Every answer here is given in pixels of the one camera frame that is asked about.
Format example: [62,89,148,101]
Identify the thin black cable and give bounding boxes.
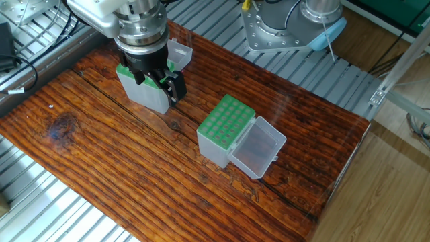
[0,55,41,91]

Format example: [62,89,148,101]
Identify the aluminium frame post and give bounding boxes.
[368,27,430,125]

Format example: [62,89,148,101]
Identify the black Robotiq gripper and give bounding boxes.
[114,39,187,106]

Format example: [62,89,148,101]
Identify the silver robot mount plate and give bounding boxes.
[243,5,311,54]

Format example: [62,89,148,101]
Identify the clear green-rack pipette tip box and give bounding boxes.
[197,94,288,181]
[116,39,194,114]

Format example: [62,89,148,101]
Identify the black box device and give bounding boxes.
[0,22,15,70]

